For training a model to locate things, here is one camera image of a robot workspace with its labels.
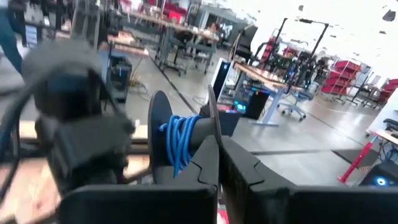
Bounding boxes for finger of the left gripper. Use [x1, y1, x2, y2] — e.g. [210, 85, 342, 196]
[58, 135, 220, 224]
[220, 136, 398, 224]

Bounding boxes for blue ethernet cord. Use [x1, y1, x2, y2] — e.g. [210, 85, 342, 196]
[159, 114, 203, 179]

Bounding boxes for black equipment cart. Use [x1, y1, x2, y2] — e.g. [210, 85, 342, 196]
[106, 54, 133, 104]

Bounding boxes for black computer blue light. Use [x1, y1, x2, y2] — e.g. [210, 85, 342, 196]
[358, 159, 398, 188]

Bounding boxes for light office chair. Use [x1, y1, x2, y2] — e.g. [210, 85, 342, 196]
[277, 89, 315, 122]

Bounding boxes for black box red lid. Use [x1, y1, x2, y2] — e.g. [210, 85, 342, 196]
[198, 103, 243, 138]

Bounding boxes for black computer coloured lights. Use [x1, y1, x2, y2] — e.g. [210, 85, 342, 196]
[234, 86, 271, 121]

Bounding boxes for wooden desk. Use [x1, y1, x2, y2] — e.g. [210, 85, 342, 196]
[234, 61, 303, 127]

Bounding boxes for red storage bin rack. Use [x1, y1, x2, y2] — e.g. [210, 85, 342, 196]
[320, 60, 363, 104]

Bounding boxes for gray work desk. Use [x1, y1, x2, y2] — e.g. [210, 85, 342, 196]
[129, 11, 220, 77]

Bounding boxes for white computer tower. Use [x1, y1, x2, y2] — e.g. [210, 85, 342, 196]
[210, 57, 234, 102]

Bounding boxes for person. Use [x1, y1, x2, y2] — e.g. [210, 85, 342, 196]
[203, 22, 220, 43]

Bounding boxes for black office chair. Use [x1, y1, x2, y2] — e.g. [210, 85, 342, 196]
[229, 24, 259, 63]

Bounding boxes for red post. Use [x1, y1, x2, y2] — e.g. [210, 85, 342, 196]
[337, 134, 379, 184]

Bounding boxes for black camera rig frame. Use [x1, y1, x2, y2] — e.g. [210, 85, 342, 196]
[269, 17, 330, 94]

